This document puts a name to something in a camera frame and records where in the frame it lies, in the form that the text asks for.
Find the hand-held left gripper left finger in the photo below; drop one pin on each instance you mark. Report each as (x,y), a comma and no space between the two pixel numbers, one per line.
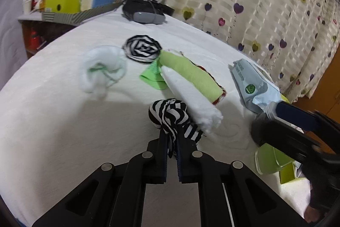
(162,160)

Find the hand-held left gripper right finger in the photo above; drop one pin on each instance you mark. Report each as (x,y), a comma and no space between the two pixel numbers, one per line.
(183,163)

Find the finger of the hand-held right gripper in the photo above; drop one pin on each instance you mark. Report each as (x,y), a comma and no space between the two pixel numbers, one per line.
(297,142)
(294,115)

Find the green white box tray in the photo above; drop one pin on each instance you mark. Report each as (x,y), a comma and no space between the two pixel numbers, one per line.
(288,176)

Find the black white striped sock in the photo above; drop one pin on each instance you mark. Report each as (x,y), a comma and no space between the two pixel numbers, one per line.
(143,48)
(170,115)

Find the white towel roll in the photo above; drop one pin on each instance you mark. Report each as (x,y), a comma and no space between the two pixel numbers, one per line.
(194,102)

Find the small green cloth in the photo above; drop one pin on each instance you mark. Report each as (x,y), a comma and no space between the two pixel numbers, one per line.
(151,78)

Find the green cloth roll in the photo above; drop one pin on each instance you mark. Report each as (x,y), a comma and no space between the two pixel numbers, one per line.
(191,75)

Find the person's right hand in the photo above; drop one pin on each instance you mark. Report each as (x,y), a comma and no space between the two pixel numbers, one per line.
(312,216)

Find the green plastic jar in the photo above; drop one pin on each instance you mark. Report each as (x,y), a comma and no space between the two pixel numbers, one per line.
(271,160)

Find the wooden cabinet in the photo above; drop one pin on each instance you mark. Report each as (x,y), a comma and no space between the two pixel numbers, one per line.
(326,94)

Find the light blue wet wipes pack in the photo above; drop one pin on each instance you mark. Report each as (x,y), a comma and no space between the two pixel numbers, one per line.
(252,83)

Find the white mint sock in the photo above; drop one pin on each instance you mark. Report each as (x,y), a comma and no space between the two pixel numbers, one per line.
(106,59)

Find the black grey headset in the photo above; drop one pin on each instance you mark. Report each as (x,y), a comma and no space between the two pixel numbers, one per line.
(143,14)

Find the wooden side table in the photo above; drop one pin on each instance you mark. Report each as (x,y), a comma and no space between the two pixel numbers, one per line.
(53,35)

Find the grey striped tray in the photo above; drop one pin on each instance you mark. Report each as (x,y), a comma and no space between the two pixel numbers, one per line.
(63,18)

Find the small red item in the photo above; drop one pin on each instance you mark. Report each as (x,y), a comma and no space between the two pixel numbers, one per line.
(34,40)

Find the green file box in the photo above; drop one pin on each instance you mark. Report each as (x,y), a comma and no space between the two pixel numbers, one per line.
(61,2)

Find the small white cup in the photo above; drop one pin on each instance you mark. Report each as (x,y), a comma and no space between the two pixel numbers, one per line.
(26,6)

